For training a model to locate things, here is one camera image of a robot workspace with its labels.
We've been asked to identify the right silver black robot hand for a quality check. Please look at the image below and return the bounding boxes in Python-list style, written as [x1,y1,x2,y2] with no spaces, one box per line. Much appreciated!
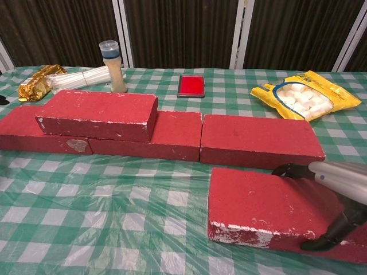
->
[271,160,367,252]

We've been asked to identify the red brick white chipped edge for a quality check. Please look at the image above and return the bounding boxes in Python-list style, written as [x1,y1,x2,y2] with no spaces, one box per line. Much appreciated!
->
[208,167,367,265]

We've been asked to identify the red foam brick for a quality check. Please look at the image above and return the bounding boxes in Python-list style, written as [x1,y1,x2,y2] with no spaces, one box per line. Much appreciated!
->
[200,113,327,173]
[88,111,204,163]
[35,89,159,143]

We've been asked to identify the gold foil package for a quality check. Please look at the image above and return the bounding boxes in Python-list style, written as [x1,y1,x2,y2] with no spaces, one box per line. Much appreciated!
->
[18,65,67,103]

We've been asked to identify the red brick grey patch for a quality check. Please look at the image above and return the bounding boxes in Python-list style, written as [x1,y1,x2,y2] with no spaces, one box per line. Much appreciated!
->
[0,105,94,155]

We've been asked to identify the bundle of white straws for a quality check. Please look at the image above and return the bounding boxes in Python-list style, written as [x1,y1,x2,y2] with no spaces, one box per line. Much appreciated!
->
[45,65,111,95]

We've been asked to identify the yellow bag white cubes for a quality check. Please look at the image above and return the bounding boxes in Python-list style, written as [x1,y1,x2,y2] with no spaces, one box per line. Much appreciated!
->
[250,70,362,121]

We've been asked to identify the clear bottle blue cap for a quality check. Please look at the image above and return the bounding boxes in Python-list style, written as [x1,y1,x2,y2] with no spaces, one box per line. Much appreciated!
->
[98,40,129,93]

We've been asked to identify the green white checkered tablecloth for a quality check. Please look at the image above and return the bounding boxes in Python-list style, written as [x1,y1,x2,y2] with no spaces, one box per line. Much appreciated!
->
[0,65,367,275]

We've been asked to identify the clear plastic sheet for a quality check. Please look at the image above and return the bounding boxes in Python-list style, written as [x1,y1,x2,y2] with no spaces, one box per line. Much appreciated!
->
[0,151,367,275]

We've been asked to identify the red ink pad case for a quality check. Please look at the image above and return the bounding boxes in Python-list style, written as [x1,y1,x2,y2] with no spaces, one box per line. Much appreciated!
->
[177,75,206,99]

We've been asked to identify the dark brown pleated curtain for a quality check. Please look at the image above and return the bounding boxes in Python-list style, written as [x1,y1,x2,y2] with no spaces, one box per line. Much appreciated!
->
[0,0,367,72]

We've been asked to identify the white metal frame post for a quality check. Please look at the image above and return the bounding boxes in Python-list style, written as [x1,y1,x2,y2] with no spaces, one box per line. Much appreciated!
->
[229,0,256,69]
[332,0,367,72]
[0,37,15,72]
[111,0,135,69]

